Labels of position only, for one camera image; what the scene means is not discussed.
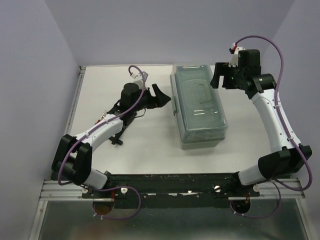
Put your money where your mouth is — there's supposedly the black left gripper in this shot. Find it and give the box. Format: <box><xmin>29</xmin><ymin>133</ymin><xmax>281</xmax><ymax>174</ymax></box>
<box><xmin>132</xmin><ymin>84</ymin><xmax>171</xmax><ymax>114</ymax></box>

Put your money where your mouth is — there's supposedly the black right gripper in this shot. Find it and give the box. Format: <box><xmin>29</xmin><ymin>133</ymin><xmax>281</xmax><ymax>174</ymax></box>
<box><xmin>208</xmin><ymin>62</ymin><xmax>245</xmax><ymax>90</ymax></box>

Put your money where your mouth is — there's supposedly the green plastic tool box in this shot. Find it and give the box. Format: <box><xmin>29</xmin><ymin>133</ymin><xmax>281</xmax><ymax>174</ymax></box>
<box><xmin>170</xmin><ymin>64</ymin><xmax>228</xmax><ymax>150</ymax></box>

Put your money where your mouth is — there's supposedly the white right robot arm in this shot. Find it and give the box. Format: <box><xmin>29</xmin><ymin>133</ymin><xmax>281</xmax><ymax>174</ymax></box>
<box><xmin>210</xmin><ymin>47</ymin><xmax>312</xmax><ymax>196</ymax></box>

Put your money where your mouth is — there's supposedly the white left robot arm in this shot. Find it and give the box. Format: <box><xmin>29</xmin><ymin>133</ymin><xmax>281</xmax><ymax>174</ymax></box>
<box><xmin>51</xmin><ymin>83</ymin><xmax>171</xmax><ymax>198</ymax></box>

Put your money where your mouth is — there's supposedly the small steel claw hammer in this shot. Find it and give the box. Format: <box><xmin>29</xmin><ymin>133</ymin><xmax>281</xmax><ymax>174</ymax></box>
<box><xmin>109</xmin><ymin>112</ymin><xmax>137</xmax><ymax>146</ymax></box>

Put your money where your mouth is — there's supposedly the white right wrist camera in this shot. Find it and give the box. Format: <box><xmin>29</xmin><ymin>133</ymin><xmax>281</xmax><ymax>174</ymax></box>
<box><xmin>228</xmin><ymin>43</ymin><xmax>245</xmax><ymax>68</ymax></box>

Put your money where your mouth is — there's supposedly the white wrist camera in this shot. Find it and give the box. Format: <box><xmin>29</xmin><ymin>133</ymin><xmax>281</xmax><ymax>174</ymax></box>
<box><xmin>228</xmin><ymin>43</ymin><xmax>245</xmax><ymax>68</ymax></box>
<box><xmin>130</xmin><ymin>71</ymin><xmax>148</xmax><ymax>89</ymax></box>

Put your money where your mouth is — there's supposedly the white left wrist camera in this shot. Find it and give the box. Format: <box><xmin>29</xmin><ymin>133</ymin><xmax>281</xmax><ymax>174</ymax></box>
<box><xmin>130</xmin><ymin>71</ymin><xmax>148</xmax><ymax>89</ymax></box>

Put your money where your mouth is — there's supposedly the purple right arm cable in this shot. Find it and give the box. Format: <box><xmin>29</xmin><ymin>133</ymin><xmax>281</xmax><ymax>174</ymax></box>
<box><xmin>229</xmin><ymin>35</ymin><xmax>314</xmax><ymax>219</ymax></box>

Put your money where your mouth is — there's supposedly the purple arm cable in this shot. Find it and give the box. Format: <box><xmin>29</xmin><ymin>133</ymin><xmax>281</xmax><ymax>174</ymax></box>
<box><xmin>229</xmin><ymin>35</ymin><xmax>314</xmax><ymax>219</ymax></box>
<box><xmin>57</xmin><ymin>65</ymin><xmax>148</xmax><ymax>187</ymax></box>

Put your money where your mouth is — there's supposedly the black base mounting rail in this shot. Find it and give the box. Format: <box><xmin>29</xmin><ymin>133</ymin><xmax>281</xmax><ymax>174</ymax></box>
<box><xmin>82</xmin><ymin>173</ymin><xmax>260</xmax><ymax>209</ymax></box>

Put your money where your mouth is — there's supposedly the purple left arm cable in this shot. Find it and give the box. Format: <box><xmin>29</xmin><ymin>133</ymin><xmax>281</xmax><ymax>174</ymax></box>
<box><xmin>57</xmin><ymin>65</ymin><xmax>148</xmax><ymax>187</ymax></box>

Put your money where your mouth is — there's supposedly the aluminium frame rail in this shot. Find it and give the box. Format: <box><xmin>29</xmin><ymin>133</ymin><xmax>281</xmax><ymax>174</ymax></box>
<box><xmin>38</xmin><ymin>178</ymin><xmax>86</xmax><ymax>201</ymax></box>

